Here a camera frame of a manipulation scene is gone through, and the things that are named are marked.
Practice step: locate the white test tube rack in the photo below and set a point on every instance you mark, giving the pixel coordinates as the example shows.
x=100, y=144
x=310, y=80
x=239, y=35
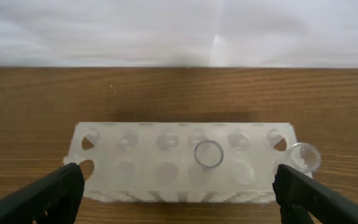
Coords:
x=154, y=183

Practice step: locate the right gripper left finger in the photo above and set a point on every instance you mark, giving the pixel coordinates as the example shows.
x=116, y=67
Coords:
x=33, y=199

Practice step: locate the clear test tube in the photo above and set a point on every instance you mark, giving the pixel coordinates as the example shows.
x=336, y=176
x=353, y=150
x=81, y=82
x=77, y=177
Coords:
x=306, y=155
x=195, y=154

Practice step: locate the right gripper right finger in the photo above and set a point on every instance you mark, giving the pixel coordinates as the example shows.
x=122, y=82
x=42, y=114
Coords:
x=303, y=193

